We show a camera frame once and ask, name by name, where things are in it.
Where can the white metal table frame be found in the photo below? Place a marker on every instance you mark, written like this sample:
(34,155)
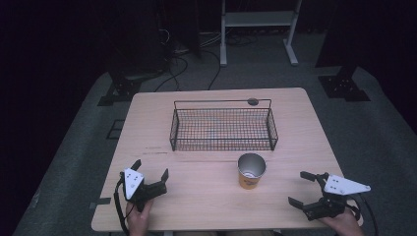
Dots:
(259,18)

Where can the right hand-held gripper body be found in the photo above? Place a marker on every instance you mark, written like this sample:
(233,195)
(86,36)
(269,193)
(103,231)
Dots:
(341,186)

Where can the dark round disc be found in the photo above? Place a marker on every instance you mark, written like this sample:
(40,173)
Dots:
(252,101)

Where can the person's right hand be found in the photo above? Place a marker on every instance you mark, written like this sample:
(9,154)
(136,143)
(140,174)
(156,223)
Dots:
(345,226)

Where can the orange metal cup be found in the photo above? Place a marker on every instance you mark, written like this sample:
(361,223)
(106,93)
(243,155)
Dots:
(250,182)

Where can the grey tape strip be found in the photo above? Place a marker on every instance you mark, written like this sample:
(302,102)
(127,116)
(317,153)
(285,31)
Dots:
(100,202)

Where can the black stand base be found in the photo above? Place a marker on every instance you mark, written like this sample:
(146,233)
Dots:
(344,87)
(119,91)

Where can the person's left hand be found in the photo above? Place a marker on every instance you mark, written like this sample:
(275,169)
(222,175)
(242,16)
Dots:
(138,221)

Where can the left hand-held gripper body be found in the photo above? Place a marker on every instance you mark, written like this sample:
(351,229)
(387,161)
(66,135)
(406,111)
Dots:
(132,183)

